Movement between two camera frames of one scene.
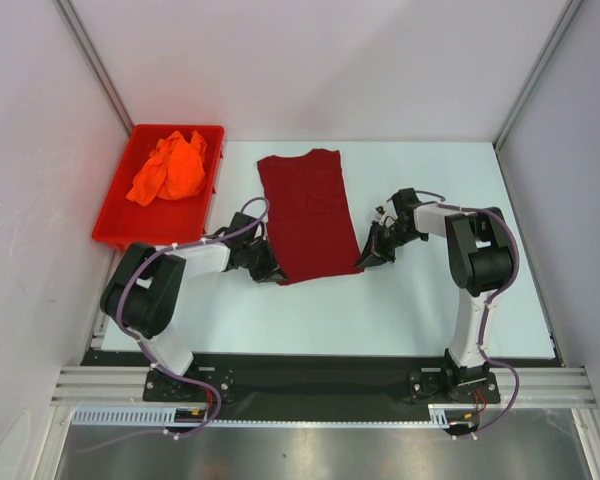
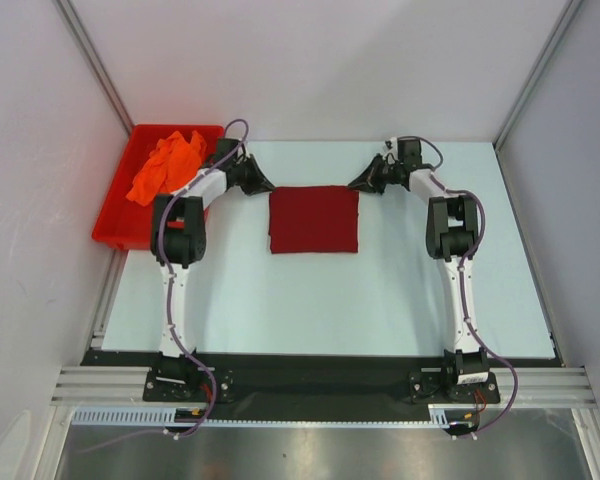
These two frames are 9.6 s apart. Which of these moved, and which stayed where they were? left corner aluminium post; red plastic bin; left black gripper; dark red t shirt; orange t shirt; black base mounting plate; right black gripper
Moved: dark red t shirt; right black gripper; left black gripper
Stayed: red plastic bin; orange t shirt; black base mounting plate; left corner aluminium post
